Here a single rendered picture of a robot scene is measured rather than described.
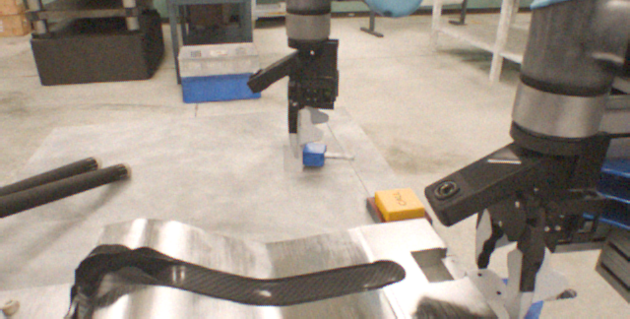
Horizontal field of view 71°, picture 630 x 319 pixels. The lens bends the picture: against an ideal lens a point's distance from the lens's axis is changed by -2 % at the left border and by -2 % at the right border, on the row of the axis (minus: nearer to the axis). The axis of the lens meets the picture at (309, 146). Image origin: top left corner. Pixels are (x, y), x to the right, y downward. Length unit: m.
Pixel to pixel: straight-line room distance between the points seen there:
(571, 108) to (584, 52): 0.05
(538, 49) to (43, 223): 0.72
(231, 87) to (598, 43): 3.25
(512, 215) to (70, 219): 0.64
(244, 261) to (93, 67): 3.91
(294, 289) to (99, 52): 3.91
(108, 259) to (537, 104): 0.41
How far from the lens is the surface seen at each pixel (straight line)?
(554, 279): 0.54
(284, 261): 0.51
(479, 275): 0.58
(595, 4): 0.42
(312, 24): 0.74
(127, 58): 4.26
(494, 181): 0.46
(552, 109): 0.43
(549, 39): 0.42
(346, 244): 0.53
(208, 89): 3.53
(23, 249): 0.78
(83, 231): 0.77
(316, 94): 0.78
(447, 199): 0.46
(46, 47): 4.40
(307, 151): 0.83
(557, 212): 0.49
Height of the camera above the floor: 1.21
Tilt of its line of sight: 26 degrees down
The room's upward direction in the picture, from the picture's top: straight up
